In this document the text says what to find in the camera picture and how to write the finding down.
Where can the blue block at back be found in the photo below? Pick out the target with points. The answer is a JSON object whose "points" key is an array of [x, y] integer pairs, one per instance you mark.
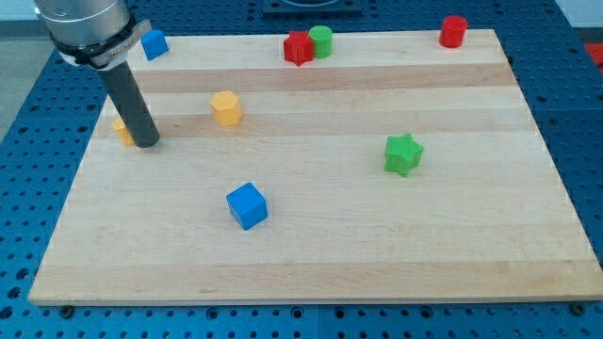
{"points": [[154, 44]]}

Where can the yellow block behind rod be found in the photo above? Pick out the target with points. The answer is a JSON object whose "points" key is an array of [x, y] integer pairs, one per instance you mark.
{"points": [[122, 132]]}

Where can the red cylinder block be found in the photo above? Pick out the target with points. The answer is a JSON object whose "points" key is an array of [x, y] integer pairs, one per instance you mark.
{"points": [[452, 31]]}

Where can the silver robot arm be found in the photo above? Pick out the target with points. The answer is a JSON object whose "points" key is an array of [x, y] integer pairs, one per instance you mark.
{"points": [[99, 34]]}

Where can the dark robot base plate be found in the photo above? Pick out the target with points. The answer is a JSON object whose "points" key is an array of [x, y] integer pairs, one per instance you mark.
{"points": [[283, 7]]}

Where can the green star block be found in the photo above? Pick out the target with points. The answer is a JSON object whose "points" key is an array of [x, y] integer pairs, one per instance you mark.
{"points": [[402, 154]]}

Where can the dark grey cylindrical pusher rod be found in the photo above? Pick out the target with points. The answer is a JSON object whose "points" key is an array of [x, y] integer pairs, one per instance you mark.
{"points": [[125, 94]]}

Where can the wooden board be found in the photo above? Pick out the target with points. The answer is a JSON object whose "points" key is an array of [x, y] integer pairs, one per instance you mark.
{"points": [[483, 218]]}

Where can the green cylinder block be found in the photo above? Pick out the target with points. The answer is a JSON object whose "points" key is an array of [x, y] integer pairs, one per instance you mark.
{"points": [[322, 37]]}

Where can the blue cube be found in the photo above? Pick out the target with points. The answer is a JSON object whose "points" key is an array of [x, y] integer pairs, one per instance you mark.
{"points": [[247, 206]]}

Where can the red star block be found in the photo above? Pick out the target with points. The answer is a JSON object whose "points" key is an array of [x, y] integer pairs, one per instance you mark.
{"points": [[298, 47]]}

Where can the yellow hexagonal block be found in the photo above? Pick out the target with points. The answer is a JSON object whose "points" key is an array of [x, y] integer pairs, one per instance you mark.
{"points": [[226, 108]]}

